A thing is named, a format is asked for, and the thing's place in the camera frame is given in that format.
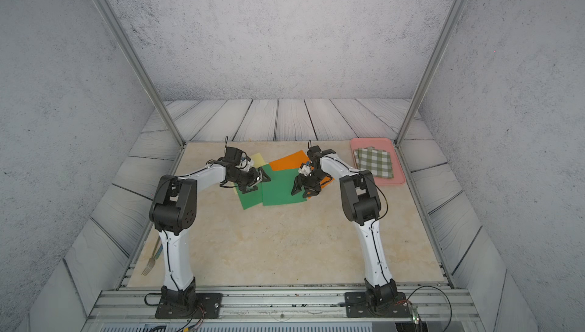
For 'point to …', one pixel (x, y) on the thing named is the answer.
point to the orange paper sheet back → (292, 161)
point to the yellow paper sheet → (258, 161)
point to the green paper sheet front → (278, 189)
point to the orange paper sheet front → (324, 183)
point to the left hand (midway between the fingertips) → (268, 182)
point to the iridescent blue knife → (159, 251)
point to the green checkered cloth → (377, 161)
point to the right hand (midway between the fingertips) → (298, 194)
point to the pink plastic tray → (382, 143)
